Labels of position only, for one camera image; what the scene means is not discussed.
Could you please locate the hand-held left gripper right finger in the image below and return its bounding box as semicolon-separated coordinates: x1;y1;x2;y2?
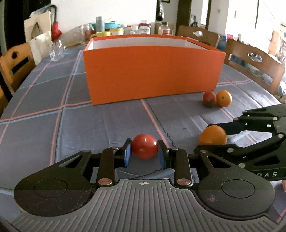
157;139;234;188

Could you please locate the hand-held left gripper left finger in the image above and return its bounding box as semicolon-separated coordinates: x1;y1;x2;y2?
58;138;132;187

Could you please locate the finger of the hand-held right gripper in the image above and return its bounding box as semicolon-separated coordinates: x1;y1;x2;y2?
211;104;286;135
194;134;286;167

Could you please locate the small orange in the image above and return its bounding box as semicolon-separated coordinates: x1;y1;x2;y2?
198;125;228;145
216;90;232;107

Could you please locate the red tomato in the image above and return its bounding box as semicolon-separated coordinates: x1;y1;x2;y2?
202;91;217;107
131;134;159;159

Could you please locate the orange cardboard box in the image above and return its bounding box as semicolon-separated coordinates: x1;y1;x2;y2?
83;34;226;105

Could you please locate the grey checked tablecloth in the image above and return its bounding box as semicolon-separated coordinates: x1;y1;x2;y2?
0;43;286;223

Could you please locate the wooden chair with carved cutout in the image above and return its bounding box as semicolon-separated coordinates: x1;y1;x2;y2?
224;39;286;95
177;25;220;48

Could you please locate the small bottle with red label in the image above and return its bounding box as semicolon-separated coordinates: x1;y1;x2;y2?
158;22;171;35

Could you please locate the yellow mug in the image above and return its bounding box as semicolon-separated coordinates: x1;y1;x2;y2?
90;31;111;39

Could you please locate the clear glass cup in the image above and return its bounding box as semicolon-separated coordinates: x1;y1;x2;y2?
49;40;65;62

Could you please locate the dark supplement bottle white label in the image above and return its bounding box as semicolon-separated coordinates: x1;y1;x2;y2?
138;21;151;35

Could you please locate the clear glass jar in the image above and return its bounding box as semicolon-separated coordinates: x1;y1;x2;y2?
83;23;93;42

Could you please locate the teal bowl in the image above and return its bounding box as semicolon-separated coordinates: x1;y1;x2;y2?
105;22;122;30

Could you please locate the clear plastic container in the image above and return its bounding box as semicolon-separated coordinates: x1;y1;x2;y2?
60;26;86;47

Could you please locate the grey thermos bottle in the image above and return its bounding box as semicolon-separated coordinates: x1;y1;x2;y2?
96;16;105;33

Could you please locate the wooden chair with curved cutout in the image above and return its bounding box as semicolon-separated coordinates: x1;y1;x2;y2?
0;85;9;116

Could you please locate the wooden chair with round hole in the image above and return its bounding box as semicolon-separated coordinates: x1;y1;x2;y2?
0;42;36;94

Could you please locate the red umbrella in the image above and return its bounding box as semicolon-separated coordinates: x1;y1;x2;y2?
50;4;62;42

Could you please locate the white paper bag with handle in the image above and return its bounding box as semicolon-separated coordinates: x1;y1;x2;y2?
24;11;52;43

